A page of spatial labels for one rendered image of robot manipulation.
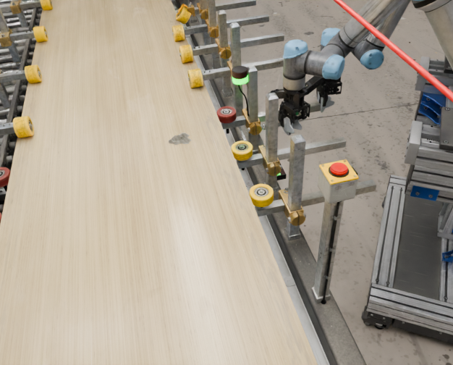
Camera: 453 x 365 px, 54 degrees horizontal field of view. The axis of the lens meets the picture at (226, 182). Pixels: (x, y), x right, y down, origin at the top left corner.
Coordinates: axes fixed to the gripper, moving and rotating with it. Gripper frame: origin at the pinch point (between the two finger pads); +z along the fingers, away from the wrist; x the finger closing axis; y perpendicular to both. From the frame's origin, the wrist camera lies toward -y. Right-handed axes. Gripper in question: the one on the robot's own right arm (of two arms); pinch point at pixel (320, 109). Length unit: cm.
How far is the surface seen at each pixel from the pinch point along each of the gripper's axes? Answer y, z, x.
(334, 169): -32, -41, -80
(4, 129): -129, -14, 8
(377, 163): 64, 83, 45
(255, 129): -31.9, -3.1, -8.5
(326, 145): -8.3, -1.9, -26.5
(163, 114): -67, -8, 7
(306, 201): -26, -1, -52
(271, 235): -37, 20, -46
